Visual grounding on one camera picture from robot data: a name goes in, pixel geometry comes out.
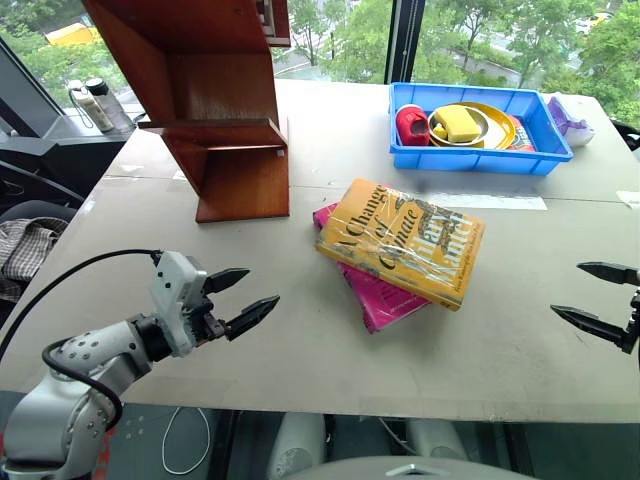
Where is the black chair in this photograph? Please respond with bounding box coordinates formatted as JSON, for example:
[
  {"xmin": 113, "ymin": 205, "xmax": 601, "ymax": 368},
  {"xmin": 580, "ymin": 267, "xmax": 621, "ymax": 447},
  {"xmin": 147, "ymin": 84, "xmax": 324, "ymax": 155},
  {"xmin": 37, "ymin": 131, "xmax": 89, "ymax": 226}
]
[{"xmin": 0, "ymin": 159, "xmax": 86, "ymax": 224}]

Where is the grey metal bowl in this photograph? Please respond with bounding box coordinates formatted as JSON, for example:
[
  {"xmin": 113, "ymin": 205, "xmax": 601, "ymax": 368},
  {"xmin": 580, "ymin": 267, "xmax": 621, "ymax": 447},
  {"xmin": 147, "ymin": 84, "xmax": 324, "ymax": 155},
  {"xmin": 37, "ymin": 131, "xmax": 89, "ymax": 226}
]
[{"xmin": 427, "ymin": 106, "xmax": 494, "ymax": 149}]

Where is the white rounded robot leg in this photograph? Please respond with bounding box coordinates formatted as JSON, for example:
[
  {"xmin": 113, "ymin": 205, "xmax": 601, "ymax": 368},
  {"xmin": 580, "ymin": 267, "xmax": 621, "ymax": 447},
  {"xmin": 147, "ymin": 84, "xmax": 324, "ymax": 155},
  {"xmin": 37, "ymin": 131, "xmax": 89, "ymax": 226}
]
[
  {"xmin": 264, "ymin": 412, "xmax": 327, "ymax": 480},
  {"xmin": 405, "ymin": 418, "xmax": 470, "ymax": 462}
]

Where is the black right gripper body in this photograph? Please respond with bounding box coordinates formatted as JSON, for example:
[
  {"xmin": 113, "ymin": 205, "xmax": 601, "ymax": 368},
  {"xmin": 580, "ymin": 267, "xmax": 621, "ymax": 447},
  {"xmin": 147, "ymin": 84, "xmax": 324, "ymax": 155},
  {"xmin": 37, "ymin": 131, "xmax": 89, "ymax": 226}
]
[{"xmin": 628, "ymin": 285, "xmax": 640, "ymax": 347}]

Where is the thin white cable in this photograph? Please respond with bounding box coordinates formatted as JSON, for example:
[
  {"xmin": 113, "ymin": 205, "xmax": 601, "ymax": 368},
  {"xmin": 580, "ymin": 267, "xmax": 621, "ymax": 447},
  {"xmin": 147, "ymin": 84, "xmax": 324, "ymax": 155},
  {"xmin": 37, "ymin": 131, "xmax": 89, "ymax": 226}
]
[{"xmin": 160, "ymin": 405, "xmax": 212, "ymax": 476}]

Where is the plaid cloth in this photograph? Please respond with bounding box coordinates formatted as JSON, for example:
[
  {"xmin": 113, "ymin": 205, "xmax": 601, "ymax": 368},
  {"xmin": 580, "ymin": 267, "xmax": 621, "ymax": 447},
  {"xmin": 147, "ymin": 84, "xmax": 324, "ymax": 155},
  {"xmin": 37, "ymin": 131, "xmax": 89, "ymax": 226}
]
[{"xmin": 0, "ymin": 216, "xmax": 70, "ymax": 304}]

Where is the yellow sponge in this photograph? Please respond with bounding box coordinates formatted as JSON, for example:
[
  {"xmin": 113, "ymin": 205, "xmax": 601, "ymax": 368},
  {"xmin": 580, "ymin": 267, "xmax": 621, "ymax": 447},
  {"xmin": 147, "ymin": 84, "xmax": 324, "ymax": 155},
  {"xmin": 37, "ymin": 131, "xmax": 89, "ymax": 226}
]
[{"xmin": 433, "ymin": 105, "xmax": 483, "ymax": 144}]

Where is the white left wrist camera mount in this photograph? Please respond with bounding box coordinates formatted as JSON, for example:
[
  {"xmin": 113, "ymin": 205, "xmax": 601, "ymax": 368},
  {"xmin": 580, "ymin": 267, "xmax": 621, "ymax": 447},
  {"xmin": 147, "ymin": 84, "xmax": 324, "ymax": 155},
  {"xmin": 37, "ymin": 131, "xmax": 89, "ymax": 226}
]
[{"xmin": 149, "ymin": 250, "xmax": 209, "ymax": 358}]

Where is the blue plastic bin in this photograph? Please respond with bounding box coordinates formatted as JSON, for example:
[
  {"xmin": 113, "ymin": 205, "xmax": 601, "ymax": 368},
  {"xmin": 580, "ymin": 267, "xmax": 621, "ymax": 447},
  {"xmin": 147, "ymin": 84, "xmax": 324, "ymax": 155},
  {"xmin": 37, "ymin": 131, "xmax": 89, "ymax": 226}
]
[{"xmin": 388, "ymin": 81, "xmax": 575, "ymax": 177}]

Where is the white water bottle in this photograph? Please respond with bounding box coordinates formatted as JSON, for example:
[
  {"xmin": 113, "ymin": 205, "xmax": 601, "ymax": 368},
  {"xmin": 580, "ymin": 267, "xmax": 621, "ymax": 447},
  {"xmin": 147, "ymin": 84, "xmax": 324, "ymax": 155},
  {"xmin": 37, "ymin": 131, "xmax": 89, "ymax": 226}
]
[{"xmin": 67, "ymin": 79, "xmax": 116, "ymax": 134}]

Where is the black window frame post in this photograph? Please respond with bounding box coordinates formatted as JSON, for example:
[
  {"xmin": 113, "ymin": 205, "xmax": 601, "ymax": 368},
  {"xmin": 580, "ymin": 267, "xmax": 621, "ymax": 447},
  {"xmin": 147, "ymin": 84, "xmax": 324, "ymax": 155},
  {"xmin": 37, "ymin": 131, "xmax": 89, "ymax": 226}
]
[{"xmin": 383, "ymin": 0, "xmax": 427, "ymax": 85}]

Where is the yellow wrapped hardcover book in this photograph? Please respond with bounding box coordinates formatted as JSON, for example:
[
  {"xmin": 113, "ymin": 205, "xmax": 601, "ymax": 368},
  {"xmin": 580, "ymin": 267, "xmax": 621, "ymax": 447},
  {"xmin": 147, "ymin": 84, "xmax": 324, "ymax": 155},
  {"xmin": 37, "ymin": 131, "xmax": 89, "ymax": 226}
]
[{"xmin": 314, "ymin": 177, "xmax": 487, "ymax": 313}]

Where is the red printed snack packet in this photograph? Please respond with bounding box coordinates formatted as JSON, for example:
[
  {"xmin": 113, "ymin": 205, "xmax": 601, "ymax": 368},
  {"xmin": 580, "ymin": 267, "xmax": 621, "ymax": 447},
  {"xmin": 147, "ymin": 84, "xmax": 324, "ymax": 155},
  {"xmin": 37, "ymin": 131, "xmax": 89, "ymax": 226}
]
[{"xmin": 506, "ymin": 115, "xmax": 538, "ymax": 153}]

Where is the clear tape strip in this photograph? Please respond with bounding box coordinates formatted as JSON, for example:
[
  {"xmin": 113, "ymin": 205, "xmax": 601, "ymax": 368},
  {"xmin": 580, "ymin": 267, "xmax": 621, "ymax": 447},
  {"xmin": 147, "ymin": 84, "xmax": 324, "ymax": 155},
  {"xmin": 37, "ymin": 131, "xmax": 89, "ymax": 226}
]
[{"xmin": 438, "ymin": 191, "xmax": 550, "ymax": 212}]

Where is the grey robot torso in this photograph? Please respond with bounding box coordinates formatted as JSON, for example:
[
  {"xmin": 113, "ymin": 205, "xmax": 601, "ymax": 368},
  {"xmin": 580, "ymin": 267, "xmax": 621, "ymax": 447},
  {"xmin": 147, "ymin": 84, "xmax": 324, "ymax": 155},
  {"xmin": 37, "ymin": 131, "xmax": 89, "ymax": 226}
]
[{"xmin": 287, "ymin": 455, "xmax": 544, "ymax": 480}]

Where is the pink book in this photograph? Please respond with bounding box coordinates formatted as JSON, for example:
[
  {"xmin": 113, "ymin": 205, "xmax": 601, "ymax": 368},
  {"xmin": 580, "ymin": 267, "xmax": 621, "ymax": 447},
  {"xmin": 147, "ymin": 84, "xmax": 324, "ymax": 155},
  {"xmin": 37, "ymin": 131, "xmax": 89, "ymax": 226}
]
[{"xmin": 312, "ymin": 202, "xmax": 434, "ymax": 335}]

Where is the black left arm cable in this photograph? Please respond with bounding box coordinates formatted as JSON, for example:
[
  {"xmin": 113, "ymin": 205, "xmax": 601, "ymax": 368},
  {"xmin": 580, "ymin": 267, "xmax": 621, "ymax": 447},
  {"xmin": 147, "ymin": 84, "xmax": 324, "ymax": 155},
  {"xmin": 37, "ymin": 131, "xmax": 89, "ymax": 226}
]
[{"xmin": 0, "ymin": 248, "xmax": 164, "ymax": 437}]

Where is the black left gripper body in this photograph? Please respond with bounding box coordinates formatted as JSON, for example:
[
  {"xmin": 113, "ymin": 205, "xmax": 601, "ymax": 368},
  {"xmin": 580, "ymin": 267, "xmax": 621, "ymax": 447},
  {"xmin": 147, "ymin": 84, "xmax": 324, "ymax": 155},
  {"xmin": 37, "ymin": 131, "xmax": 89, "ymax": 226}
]
[{"xmin": 186, "ymin": 291, "xmax": 227, "ymax": 348}]

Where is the black side counter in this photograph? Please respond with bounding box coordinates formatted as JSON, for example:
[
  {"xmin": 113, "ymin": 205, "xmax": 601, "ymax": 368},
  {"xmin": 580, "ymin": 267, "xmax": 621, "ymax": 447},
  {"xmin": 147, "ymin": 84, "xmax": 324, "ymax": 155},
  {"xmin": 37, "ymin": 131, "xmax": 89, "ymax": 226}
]
[{"xmin": 0, "ymin": 113, "xmax": 139, "ymax": 204}]

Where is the brown wooden bookshelf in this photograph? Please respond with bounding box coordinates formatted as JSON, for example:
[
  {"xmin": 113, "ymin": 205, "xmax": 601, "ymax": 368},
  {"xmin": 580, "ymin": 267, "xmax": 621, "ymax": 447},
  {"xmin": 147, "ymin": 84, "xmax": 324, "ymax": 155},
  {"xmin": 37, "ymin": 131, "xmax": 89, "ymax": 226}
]
[{"xmin": 81, "ymin": 0, "xmax": 293, "ymax": 224}]

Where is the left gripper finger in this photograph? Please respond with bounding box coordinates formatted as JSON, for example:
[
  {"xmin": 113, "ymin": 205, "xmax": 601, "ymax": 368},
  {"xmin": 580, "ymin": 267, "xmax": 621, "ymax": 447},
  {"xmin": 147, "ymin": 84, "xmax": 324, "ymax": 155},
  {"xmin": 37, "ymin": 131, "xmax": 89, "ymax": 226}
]
[
  {"xmin": 222, "ymin": 294, "xmax": 282, "ymax": 343},
  {"xmin": 205, "ymin": 267, "xmax": 252, "ymax": 295}
]

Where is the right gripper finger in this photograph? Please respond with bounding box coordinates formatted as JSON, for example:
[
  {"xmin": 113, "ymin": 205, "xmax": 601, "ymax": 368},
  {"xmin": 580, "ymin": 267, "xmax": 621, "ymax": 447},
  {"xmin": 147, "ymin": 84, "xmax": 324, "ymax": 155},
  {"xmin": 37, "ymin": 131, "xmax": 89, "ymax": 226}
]
[
  {"xmin": 549, "ymin": 303, "xmax": 636, "ymax": 356},
  {"xmin": 576, "ymin": 260, "xmax": 640, "ymax": 287}
]

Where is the yellow round plate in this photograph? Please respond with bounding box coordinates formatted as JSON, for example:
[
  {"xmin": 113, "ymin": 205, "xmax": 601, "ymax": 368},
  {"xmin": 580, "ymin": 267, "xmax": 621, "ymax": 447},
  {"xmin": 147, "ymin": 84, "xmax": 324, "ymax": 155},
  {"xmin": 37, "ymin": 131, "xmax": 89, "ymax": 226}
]
[{"xmin": 428, "ymin": 101, "xmax": 518, "ymax": 150}]

